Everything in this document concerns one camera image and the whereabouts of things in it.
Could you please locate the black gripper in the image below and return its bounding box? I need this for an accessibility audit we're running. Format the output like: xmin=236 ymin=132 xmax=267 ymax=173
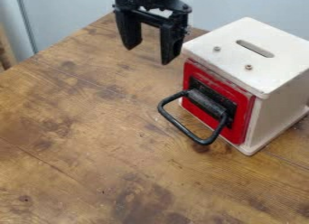
xmin=114 ymin=0 xmax=192 ymax=65

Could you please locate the red drawer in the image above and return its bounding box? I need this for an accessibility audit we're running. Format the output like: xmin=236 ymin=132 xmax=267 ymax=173
xmin=184 ymin=60 xmax=256 ymax=145

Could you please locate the black metal drawer handle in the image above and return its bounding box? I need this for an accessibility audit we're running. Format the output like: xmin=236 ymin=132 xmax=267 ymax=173
xmin=157 ymin=89 xmax=237 ymax=145

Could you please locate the white wooden box cabinet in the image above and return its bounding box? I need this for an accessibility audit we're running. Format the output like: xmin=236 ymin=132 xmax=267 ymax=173
xmin=182 ymin=17 xmax=309 ymax=155

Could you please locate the wooden object at left edge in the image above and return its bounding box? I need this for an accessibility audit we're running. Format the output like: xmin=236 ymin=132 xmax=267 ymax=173
xmin=0 ymin=24 xmax=18 ymax=72

